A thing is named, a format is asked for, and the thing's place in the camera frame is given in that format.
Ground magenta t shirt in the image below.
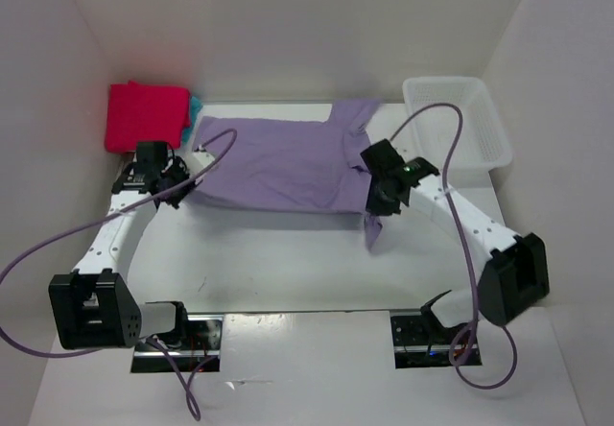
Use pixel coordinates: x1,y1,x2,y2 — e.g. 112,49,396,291
104,82,191,154

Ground cyan t shirt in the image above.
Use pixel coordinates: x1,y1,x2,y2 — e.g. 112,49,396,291
181,95,203,145

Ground lavender t shirt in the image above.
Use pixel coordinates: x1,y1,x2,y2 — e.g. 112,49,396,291
194,99,383,248

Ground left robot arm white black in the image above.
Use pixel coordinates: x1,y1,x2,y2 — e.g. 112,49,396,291
48,141,194,349

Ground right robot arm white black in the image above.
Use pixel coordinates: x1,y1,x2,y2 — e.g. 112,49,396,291
361,139,550,343

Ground white plastic basket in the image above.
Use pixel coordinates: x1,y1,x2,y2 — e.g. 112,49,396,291
402,76,513,172

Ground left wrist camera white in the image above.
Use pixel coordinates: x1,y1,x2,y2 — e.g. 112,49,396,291
184,149,216,178

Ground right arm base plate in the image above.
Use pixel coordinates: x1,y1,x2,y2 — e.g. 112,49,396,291
390,310,462,369

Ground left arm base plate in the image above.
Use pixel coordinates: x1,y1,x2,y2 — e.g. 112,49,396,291
130,314,224,374

